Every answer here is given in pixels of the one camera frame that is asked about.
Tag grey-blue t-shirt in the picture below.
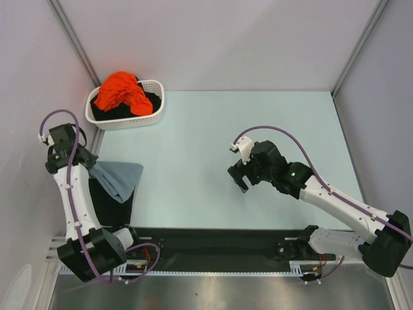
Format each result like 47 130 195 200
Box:
89 161 143 203

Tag aluminium corner post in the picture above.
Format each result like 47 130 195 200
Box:
46 0 101 87
330 0 392 100

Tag white slotted cable duct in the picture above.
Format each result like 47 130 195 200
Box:
59 261 306 278

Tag left aluminium corner post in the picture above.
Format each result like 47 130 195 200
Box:
46 0 101 87

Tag black garment in basket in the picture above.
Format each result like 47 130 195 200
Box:
91 91 161 121

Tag right aluminium corner post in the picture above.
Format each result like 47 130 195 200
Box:
330 0 392 100

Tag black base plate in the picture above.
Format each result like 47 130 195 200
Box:
127 228 341 273

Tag white plastic laundry basket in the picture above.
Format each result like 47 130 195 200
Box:
85 79 165 130

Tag folded black t-shirt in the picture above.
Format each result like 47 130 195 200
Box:
88 179 134 233

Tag aluminium front rail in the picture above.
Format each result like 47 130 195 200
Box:
45 236 66 262

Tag orange t-shirt in basket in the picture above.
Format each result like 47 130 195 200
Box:
95 71 154 116

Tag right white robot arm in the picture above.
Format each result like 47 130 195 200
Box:
228 136 412 278

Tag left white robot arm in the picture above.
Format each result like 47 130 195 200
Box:
45 123 143 282

